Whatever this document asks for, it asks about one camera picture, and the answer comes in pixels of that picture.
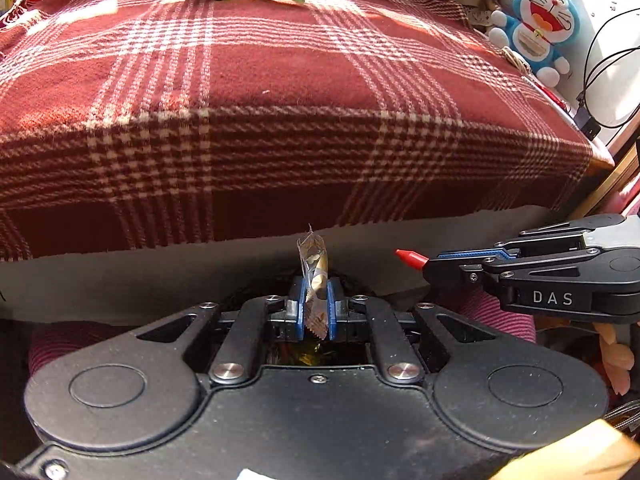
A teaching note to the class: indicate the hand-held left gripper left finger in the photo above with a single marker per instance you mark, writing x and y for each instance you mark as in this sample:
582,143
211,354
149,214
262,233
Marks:
300,305

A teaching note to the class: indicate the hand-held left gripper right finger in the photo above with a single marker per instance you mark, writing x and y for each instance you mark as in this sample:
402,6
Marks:
333,310

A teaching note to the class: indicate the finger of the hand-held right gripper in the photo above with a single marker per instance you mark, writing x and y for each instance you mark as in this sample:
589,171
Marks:
470,254
450,272

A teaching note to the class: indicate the brown silver snack wrapper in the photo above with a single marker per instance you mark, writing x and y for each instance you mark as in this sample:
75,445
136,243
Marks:
315,270

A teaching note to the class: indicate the red sausage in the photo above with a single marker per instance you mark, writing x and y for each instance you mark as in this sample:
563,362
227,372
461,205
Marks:
412,258

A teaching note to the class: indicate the person's right hand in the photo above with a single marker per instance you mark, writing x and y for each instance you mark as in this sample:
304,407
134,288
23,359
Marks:
617,360

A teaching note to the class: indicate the pink striped pants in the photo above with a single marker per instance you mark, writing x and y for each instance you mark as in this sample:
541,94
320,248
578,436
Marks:
480,312

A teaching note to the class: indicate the red plaid blanket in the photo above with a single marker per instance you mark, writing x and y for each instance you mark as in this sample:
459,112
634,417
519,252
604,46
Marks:
250,135

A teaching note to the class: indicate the red pen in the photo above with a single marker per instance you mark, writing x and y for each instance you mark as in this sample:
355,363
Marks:
550,95

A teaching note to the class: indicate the blue cat plush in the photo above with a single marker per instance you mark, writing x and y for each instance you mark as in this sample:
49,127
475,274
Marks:
542,15

